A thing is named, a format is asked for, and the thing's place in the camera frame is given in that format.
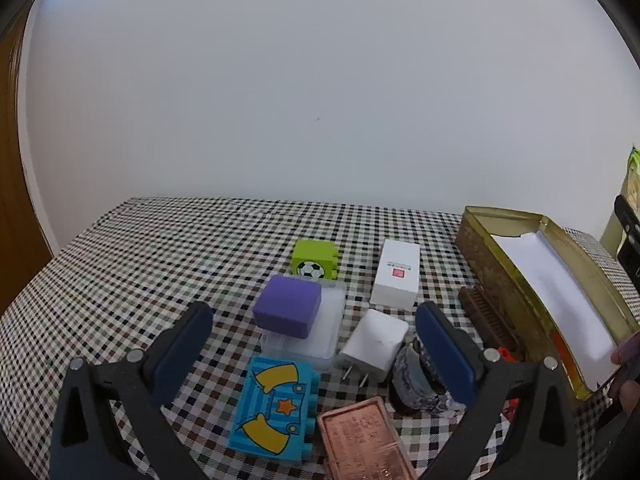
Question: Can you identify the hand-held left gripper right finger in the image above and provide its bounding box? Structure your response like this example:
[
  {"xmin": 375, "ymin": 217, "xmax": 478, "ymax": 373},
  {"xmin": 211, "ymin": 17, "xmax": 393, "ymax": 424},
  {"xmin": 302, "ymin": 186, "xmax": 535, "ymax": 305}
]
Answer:
[{"xmin": 415, "ymin": 301, "xmax": 593, "ymax": 480}]

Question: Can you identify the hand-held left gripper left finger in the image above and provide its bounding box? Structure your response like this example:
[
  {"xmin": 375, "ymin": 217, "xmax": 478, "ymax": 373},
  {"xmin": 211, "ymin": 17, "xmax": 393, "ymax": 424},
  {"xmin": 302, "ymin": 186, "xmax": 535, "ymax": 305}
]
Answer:
[{"xmin": 49, "ymin": 301, "xmax": 216, "ymax": 480}]

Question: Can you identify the grey patterned tape roll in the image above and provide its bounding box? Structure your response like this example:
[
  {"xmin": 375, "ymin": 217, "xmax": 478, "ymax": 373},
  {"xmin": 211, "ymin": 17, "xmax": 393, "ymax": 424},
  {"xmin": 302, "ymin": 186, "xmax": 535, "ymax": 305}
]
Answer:
[{"xmin": 389, "ymin": 337, "xmax": 468, "ymax": 416}]

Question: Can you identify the brown comb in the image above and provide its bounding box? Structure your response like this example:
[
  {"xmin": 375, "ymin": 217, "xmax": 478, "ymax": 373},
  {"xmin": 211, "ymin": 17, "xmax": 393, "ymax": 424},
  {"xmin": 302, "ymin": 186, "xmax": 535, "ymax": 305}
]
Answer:
[{"xmin": 458, "ymin": 284, "xmax": 526, "ymax": 363}]

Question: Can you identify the white plug charger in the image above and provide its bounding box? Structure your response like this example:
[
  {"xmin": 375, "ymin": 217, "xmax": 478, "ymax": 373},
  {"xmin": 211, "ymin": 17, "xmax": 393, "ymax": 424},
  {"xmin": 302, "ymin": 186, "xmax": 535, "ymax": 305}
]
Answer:
[{"xmin": 336, "ymin": 308, "xmax": 410, "ymax": 388}]

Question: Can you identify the white box with red label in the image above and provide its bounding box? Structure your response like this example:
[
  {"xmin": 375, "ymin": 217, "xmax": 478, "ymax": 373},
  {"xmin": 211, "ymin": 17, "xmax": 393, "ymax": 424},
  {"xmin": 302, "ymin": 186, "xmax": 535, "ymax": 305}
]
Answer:
[{"xmin": 370, "ymin": 239, "xmax": 421, "ymax": 311}]

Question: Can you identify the purple foam block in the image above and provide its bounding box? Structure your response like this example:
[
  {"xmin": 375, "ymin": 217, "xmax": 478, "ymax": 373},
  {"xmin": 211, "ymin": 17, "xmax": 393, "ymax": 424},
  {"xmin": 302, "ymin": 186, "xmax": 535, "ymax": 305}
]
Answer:
[{"xmin": 252, "ymin": 275, "xmax": 322, "ymax": 342}]

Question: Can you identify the copper embossed bar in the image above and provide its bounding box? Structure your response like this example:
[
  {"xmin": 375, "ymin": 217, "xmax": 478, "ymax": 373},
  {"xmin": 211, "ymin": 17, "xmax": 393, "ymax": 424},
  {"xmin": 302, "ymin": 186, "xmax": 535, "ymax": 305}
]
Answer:
[{"xmin": 316, "ymin": 396, "xmax": 418, "ymax": 480}]

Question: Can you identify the gold tin box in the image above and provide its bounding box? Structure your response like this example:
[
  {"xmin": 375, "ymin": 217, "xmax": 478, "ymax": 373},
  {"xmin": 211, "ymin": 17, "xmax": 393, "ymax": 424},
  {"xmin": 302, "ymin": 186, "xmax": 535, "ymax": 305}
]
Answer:
[{"xmin": 455, "ymin": 205, "xmax": 640, "ymax": 402}]

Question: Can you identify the clear plastic box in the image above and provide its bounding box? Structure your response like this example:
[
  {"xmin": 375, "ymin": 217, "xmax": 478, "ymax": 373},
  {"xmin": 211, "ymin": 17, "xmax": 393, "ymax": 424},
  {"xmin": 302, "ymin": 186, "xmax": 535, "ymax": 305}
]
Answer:
[{"xmin": 260, "ymin": 280, "xmax": 347, "ymax": 373}]

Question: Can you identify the green soccer toy block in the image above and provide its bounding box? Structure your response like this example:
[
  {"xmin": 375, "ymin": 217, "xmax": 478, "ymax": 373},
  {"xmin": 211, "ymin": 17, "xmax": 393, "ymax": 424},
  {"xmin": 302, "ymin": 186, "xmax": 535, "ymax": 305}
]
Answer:
[{"xmin": 291, "ymin": 239, "xmax": 339, "ymax": 281}]

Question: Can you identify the person's right hand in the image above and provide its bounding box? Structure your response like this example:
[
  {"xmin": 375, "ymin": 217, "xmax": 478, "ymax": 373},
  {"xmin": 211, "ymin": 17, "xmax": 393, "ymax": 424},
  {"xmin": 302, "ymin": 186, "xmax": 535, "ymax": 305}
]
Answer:
[{"xmin": 610, "ymin": 332, "xmax": 640, "ymax": 416}]

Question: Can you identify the white paper lining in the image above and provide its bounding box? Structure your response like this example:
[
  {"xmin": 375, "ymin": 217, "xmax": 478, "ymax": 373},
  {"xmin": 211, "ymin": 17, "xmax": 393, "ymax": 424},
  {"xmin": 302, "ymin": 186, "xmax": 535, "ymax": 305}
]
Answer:
[{"xmin": 492, "ymin": 230, "xmax": 618, "ymax": 391}]

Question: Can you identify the green printed cloth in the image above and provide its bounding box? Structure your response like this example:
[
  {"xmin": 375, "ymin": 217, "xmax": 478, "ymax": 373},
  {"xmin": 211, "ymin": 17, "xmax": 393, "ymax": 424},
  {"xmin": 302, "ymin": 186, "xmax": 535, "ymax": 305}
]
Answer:
[{"xmin": 601, "ymin": 146, "xmax": 640, "ymax": 258}]

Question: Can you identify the checkered tablecloth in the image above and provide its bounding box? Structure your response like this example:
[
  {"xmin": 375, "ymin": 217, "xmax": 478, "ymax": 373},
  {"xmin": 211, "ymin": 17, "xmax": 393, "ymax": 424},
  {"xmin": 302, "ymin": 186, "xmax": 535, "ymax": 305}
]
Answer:
[{"xmin": 0, "ymin": 196, "xmax": 636, "ymax": 480}]

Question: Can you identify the wooden door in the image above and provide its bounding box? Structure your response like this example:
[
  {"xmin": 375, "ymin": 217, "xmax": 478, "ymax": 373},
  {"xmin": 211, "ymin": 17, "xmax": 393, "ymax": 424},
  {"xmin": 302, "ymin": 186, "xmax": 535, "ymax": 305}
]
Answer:
[{"xmin": 0, "ymin": 5, "xmax": 56, "ymax": 311}]

